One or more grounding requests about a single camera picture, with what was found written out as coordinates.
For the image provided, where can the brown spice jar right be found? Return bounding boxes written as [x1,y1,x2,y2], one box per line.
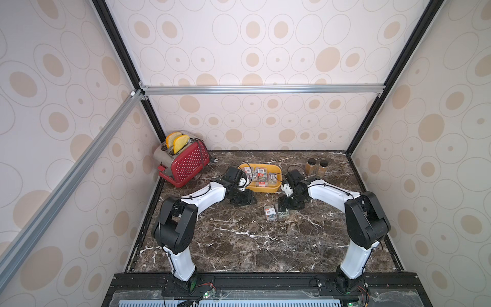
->
[317,159,329,177]

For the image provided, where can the yellow plastic storage tray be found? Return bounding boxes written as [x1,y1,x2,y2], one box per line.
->
[239,163,282,193]

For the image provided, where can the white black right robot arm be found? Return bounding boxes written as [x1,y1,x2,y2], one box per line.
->
[279,178,391,285]

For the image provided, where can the horizontal aluminium frame bar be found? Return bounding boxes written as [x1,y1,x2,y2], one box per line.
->
[134,84,385,96]

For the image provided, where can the yellow toast slice right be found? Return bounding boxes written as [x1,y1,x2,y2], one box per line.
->
[173,134,190,154]

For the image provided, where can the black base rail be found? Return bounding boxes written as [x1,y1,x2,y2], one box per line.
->
[102,272,431,306]

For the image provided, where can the clear paper clip box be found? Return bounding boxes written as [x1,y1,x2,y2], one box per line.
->
[277,209,290,220]
[264,205,277,221]

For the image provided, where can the brown spice jar left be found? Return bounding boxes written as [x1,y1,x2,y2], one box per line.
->
[305,158,317,177]

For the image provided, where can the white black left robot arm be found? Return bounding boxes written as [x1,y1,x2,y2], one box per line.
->
[152,180,257,289]

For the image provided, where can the yellow toast slice left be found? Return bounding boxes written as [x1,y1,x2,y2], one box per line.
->
[166,131,182,149]

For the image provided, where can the yellow toast slice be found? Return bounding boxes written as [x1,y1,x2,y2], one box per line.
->
[173,134,190,154]
[166,131,182,149]

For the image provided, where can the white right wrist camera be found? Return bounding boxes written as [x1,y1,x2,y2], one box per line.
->
[281,170,305,197]

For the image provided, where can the red polka dot toaster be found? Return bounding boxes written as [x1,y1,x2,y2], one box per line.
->
[153,131,211,188]

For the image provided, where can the diagonal aluminium frame bar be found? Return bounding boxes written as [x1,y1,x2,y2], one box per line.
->
[1,90,144,291]

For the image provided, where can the brown spice jar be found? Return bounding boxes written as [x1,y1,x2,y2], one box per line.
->
[305,158,317,177]
[317,159,329,177]

